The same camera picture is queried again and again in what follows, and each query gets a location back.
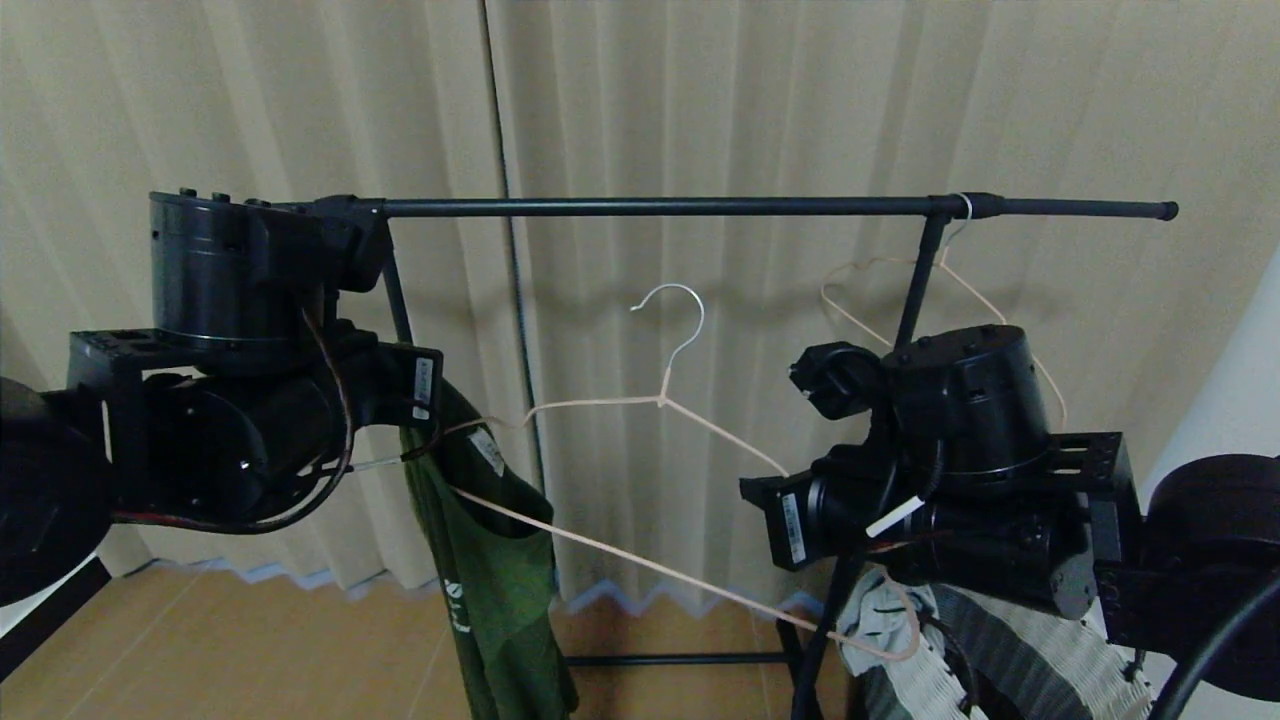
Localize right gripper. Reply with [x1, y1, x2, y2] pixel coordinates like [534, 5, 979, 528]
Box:
[740, 450, 1097, 619]

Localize pink clothes hanger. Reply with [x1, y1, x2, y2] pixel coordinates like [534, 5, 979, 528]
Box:
[820, 205, 1069, 433]
[440, 284, 922, 663]

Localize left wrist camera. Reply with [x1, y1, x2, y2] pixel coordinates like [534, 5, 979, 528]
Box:
[300, 195, 391, 293]

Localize black cable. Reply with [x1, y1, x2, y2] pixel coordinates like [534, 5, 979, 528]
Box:
[1148, 580, 1280, 720]

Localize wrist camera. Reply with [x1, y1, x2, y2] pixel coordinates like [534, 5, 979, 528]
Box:
[300, 195, 391, 293]
[788, 340, 893, 423]

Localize black clothes rack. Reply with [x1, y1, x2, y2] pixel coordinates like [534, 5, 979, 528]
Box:
[300, 192, 1179, 720]

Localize beige curtain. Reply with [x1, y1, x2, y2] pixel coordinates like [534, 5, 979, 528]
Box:
[0, 0, 1280, 613]

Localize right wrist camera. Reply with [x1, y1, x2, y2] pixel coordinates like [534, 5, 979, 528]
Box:
[788, 340, 893, 423]

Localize green long-sleeved shirt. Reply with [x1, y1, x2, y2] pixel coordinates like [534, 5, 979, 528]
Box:
[400, 375, 581, 720]

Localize white laundry basket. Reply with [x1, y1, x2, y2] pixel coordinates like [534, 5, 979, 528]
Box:
[840, 575, 1153, 720]

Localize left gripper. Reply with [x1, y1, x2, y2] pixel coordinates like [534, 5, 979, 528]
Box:
[150, 322, 445, 523]

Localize pale grey shorts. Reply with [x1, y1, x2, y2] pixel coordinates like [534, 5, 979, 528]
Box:
[838, 568, 943, 683]

